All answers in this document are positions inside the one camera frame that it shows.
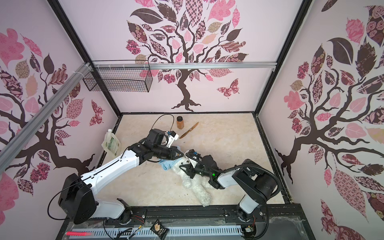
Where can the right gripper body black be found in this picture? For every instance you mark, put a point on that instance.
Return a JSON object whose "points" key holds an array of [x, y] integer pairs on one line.
{"points": [[200, 170]]}

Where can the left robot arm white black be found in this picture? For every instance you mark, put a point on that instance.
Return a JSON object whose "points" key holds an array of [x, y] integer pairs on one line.
{"points": [[78, 199]]}

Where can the white green refill pouch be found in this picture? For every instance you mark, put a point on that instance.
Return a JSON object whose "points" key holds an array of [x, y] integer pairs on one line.
{"points": [[111, 144]]}

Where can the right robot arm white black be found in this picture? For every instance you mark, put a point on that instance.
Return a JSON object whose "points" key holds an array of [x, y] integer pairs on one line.
{"points": [[258, 183]]}

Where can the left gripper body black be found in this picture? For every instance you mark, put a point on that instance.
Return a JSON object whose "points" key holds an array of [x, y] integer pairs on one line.
{"points": [[162, 151]]}

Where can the left aluminium rail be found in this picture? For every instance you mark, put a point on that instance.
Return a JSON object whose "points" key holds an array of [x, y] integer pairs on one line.
{"points": [[11, 150]]}

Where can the red marker pen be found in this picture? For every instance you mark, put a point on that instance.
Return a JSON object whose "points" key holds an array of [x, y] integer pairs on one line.
{"points": [[80, 234]]}

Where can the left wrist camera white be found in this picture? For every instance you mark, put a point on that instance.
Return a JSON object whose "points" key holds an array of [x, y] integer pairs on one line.
{"points": [[172, 136]]}

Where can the aluminium rail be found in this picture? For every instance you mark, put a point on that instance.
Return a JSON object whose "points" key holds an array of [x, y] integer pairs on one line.
{"points": [[11, 150], [174, 66]]}

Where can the wooden knife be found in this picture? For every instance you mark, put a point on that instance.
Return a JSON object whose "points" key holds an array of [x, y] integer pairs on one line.
{"points": [[188, 131]]}

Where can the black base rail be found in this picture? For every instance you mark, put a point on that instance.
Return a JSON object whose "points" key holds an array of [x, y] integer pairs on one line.
{"points": [[231, 214]]}

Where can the amber spice jar black lid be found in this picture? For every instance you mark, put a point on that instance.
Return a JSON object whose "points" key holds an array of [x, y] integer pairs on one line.
{"points": [[180, 122]]}

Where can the light blue bear hoodie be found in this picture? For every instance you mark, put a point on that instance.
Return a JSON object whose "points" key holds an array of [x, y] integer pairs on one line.
{"points": [[168, 164]]}

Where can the rear aluminium rail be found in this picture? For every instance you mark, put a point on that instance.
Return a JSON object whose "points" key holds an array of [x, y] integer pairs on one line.
{"points": [[174, 66]]}

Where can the white slotted cable duct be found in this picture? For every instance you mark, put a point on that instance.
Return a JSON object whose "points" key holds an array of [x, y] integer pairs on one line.
{"points": [[145, 233]]}

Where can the small black brown packet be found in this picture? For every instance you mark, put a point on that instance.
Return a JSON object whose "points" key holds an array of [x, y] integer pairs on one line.
{"points": [[158, 229]]}

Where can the black wire basket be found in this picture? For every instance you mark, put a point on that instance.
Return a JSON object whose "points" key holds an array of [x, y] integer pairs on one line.
{"points": [[130, 76]]}

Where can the white teddy bear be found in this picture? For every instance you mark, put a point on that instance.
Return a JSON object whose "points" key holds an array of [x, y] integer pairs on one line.
{"points": [[198, 184]]}

